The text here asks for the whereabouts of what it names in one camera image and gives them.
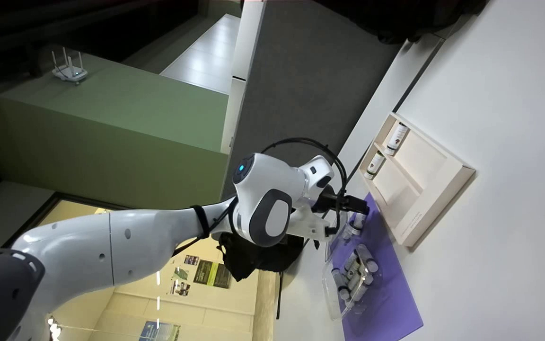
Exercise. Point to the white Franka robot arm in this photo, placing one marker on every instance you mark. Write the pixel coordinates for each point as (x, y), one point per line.
(127, 247)

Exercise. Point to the dark green wall poster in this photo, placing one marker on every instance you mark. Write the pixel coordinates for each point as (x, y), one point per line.
(222, 278)
(203, 272)

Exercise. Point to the teal wall poster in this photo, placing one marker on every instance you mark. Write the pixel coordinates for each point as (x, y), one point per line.
(159, 333)

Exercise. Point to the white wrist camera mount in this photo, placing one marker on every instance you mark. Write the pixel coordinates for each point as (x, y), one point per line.
(307, 225)

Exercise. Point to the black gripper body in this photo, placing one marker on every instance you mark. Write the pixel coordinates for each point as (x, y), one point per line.
(330, 200)

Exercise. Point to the grey desk partition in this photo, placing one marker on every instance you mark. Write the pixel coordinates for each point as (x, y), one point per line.
(316, 83)

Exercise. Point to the purple mat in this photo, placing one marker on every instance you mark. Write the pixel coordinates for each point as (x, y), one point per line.
(386, 304)

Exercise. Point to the small white bottle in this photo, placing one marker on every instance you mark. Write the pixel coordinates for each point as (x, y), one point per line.
(368, 259)
(343, 295)
(352, 268)
(398, 138)
(360, 287)
(375, 164)
(337, 278)

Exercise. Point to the wooden tray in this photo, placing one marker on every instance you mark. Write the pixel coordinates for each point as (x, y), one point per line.
(424, 183)

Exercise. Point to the pile of white batteries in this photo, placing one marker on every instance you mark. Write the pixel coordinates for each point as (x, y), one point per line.
(334, 297)

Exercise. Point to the white wifi router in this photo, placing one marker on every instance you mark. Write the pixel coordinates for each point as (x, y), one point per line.
(69, 73)

